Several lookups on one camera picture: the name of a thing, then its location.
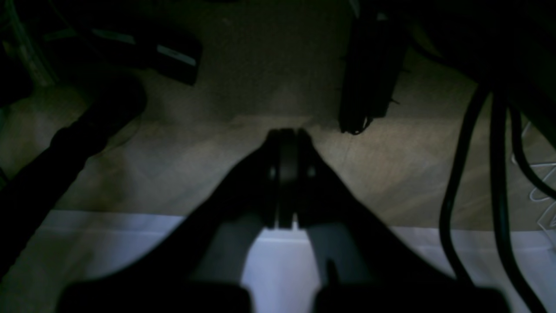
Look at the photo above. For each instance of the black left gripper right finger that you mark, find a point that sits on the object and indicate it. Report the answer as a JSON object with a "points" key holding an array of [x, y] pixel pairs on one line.
{"points": [[364, 266]]}

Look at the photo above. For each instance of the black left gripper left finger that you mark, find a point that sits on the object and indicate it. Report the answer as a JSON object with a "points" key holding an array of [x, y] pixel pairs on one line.
{"points": [[197, 268]]}

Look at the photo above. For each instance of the black table leg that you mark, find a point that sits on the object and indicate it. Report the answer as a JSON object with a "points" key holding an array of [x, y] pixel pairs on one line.
{"points": [[28, 198]]}

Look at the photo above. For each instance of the black box with label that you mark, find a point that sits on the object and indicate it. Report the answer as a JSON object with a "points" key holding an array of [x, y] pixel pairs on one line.
{"points": [[127, 41]]}

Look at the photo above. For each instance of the black power strip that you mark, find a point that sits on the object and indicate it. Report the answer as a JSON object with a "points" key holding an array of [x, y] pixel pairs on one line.
{"points": [[374, 61]]}

